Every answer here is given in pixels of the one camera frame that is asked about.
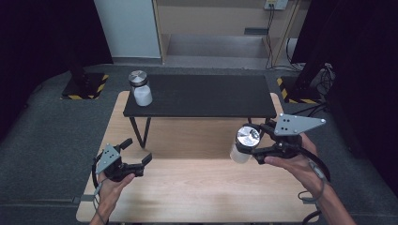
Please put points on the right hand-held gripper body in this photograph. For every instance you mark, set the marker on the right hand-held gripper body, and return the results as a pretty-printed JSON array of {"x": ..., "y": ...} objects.
[{"x": 292, "y": 125}]

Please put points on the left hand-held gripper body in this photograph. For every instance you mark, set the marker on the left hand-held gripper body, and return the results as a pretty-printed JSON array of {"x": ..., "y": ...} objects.
[{"x": 109, "y": 159}]

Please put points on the glass salt shaker metal lid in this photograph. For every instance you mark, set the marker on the glass salt shaker metal lid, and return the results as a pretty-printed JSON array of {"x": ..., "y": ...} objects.
[
  {"x": 247, "y": 137},
  {"x": 142, "y": 95}
]

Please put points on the black shelf with metal legs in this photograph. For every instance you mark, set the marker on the black shelf with metal legs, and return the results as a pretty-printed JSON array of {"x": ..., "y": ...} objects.
[{"x": 203, "y": 97}]

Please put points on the person's left hand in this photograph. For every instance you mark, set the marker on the person's left hand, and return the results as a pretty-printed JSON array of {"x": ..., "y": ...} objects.
[{"x": 111, "y": 189}]

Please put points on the person's right hand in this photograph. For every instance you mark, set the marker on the person's right hand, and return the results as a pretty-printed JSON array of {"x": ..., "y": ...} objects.
[{"x": 300, "y": 165}]

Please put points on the black stand hazard-striped base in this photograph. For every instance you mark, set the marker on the black stand hazard-striped base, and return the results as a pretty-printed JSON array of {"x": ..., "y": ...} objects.
[
  {"x": 300, "y": 90},
  {"x": 83, "y": 86}
]

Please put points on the grey tape piece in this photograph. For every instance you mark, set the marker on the grey tape piece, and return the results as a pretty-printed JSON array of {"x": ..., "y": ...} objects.
[{"x": 87, "y": 198}]

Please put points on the black curtain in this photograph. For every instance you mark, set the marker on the black curtain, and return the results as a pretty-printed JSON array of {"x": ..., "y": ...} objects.
[
  {"x": 359, "y": 62},
  {"x": 40, "y": 37}
]

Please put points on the dark grey plastic bar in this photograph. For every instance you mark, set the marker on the dark grey plastic bar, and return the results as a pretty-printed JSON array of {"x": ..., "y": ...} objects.
[{"x": 256, "y": 31}]

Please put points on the white partition panel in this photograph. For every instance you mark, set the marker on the white partition panel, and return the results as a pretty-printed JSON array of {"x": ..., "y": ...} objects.
[{"x": 128, "y": 28}]

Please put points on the beige wooden desk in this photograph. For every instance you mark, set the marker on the beige wooden desk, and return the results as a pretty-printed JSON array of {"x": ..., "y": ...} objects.
[{"x": 216, "y": 18}]

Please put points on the white wall power outlet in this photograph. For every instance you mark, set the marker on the white wall power outlet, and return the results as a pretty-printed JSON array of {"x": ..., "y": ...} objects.
[{"x": 277, "y": 3}]

